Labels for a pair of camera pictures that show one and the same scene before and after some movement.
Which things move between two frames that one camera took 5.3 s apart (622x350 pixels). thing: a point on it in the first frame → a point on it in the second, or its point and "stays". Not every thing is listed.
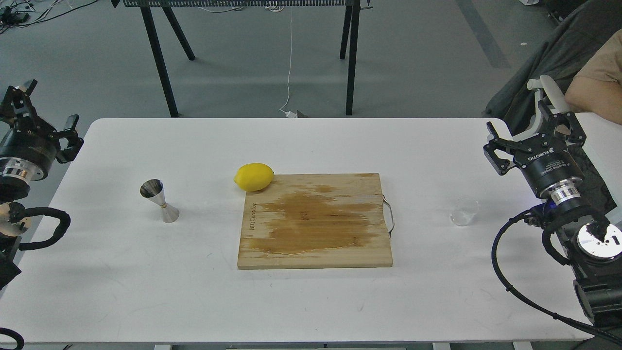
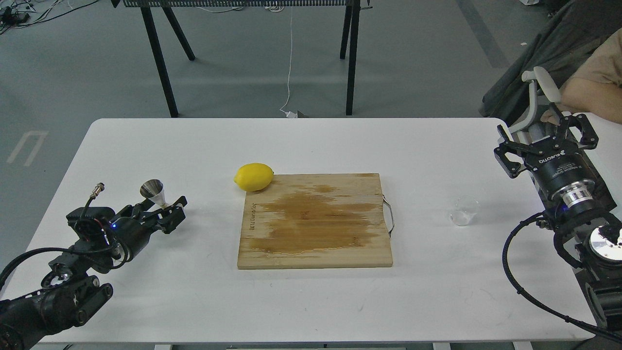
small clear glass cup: [463, 210] stays
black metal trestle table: [163, 6] stays
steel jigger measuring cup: [153, 189] stays
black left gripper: [28, 147] → [126, 237]
